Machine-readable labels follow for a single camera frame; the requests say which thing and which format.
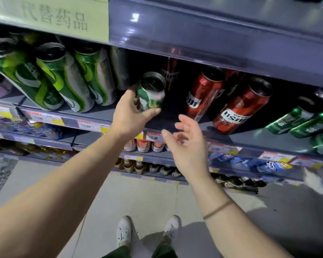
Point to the person's left forearm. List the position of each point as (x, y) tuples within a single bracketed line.
[(56, 201)]

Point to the person's shoe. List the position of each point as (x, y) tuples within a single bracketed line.
[(172, 227), (123, 231)]

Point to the grey store shelving unit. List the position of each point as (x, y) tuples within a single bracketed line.
[(231, 37)]

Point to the person's right forearm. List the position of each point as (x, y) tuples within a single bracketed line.
[(237, 225)]

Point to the person's right hand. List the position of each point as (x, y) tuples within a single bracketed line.
[(189, 155)]

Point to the yellow paper sign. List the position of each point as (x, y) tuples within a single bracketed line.
[(56, 16)]

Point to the brown wrist band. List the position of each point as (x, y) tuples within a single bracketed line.
[(218, 209)]

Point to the person's left shoe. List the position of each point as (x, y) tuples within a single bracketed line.
[(123, 231)]

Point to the person's right shoe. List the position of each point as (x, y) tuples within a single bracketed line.
[(172, 227)]

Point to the person's left hand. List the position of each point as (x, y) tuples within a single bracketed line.
[(126, 120)]

